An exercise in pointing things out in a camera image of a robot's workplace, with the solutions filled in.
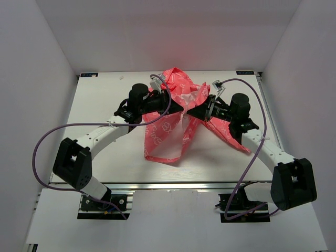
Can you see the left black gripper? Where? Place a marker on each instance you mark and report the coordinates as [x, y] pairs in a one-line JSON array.
[[164, 99]]

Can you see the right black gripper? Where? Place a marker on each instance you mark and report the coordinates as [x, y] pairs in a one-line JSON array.
[[205, 111]]

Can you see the pink hooded kids jacket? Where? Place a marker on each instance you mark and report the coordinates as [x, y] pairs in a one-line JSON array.
[[167, 139]]

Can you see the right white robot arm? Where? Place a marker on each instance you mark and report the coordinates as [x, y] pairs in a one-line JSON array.
[[292, 182]]

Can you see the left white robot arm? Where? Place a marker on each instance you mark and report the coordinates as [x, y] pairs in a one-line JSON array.
[[73, 163]]

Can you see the right blue corner label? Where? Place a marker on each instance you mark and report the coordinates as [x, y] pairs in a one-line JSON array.
[[245, 72]]

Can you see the blue corner label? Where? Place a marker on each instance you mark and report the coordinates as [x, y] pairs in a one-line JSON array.
[[245, 72], [88, 75]]

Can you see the left blue corner label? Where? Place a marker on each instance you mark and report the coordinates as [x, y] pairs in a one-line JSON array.
[[88, 75]]

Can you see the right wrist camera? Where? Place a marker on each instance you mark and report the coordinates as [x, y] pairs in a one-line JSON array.
[[219, 87]]

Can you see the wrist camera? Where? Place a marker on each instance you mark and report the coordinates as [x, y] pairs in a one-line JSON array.
[[156, 81], [219, 87]]

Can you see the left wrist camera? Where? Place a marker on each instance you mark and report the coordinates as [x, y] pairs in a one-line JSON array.
[[156, 81]]

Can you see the aluminium right side rail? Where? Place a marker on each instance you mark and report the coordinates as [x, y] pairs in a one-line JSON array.
[[271, 120]]

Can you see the aluminium rail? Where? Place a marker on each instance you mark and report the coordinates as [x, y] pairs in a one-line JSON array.
[[170, 186], [271, 120]]

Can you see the aluminium front rail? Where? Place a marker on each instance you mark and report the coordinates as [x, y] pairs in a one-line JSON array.
[[170, 186]]

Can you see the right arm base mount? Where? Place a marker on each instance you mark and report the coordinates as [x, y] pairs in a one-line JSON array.
[[237, 206]]

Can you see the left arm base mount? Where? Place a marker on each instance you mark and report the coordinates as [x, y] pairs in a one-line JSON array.
[[92, 210]]

